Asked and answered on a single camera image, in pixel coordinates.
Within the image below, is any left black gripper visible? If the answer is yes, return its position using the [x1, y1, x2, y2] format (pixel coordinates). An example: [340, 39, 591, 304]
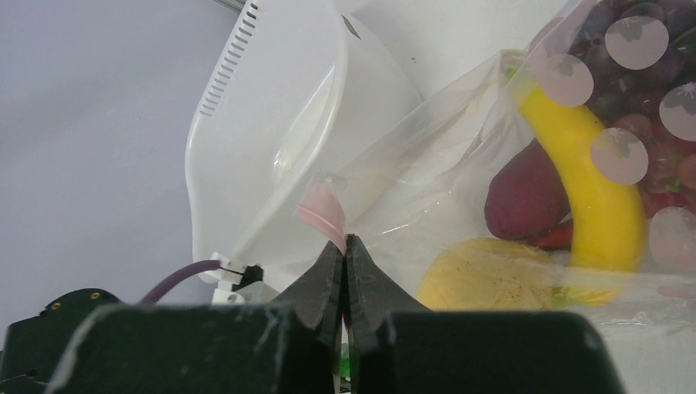
[1, 288, 121, 393]

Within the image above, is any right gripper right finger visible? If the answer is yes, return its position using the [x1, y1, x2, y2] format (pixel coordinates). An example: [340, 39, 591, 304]
[346, 235, 428, 393]

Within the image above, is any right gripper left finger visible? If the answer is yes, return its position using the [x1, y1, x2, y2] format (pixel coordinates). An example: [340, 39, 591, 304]
[272, 241, 344, 393]

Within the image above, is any green chili pepper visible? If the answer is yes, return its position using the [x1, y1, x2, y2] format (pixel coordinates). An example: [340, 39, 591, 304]
[339, 343, 350, 381]

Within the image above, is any yellow lemon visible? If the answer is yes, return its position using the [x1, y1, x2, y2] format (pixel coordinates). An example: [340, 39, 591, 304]
[416, 238, 556, 311]

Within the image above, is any red chili pepper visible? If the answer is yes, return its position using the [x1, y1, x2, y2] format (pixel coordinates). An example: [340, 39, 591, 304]
[526, 219, 573, 251]

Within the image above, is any white plastic basket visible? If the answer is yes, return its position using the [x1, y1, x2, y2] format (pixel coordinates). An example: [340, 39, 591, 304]
[185, 1, 422, 265]

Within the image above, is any clear pink zip bag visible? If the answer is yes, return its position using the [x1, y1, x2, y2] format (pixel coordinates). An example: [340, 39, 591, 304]
[296, 1, 695, 336]

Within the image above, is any yellow banana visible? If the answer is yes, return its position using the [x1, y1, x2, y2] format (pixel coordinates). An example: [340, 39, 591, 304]
[507, 69, 648, 306]

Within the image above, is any red grape bunch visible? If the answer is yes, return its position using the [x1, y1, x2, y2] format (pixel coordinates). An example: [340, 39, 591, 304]
[568, 1, 695, 218]

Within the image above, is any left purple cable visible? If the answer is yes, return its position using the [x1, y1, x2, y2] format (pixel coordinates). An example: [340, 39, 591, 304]
[138, 259, 224, 307]

